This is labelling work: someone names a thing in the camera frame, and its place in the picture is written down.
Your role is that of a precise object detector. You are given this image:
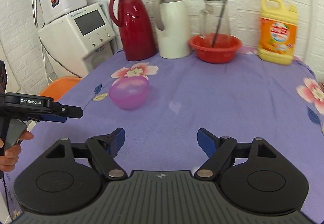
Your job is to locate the purple plastic bowl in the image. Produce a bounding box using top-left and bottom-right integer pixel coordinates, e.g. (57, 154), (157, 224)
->
(109, 76), (149, 110)

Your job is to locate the left hand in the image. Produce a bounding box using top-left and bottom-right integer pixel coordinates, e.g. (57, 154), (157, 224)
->
(0, 131), (34, 172)

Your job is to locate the orange stool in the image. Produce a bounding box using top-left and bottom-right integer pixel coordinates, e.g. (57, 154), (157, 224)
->
(39, 76), (82, 102)

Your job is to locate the purple floral tablecloth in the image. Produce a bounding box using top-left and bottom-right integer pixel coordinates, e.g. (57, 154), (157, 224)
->
(1, 52), (323, 223)

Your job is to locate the white water dispenser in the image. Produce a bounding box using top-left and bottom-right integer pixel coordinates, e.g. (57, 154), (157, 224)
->
(38, 3), (116, 78)

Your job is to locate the red plastic basket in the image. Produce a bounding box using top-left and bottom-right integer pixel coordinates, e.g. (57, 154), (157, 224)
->
(189, 33), (242, 64)

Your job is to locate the red thermos jug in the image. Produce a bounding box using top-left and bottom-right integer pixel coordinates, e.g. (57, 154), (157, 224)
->
(108, 0), (157, 61)

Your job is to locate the black stirring stick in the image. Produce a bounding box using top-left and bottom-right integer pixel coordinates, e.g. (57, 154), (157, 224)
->
(211, 0), (227, 48)

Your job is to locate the glass pitcher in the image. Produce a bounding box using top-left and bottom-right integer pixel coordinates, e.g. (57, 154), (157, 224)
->
(199, 0), (231, 38)

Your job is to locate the yellow detergent bottle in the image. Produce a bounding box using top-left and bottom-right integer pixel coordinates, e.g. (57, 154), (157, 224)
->
(258, 0), (299, 65)

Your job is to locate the white thermos jug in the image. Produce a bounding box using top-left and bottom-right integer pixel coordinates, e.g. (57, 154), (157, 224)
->
(153, 0), (192, 59)

